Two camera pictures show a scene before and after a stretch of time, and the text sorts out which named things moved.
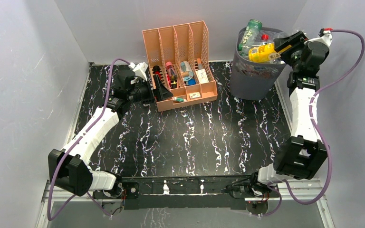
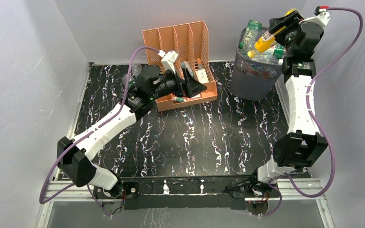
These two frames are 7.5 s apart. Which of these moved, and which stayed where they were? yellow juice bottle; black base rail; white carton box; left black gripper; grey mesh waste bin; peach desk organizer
Moved: left black gripper; yellow juice bottle
Stayed: white carton box; black base rail; peach desk organizer; grey mesh waste bin
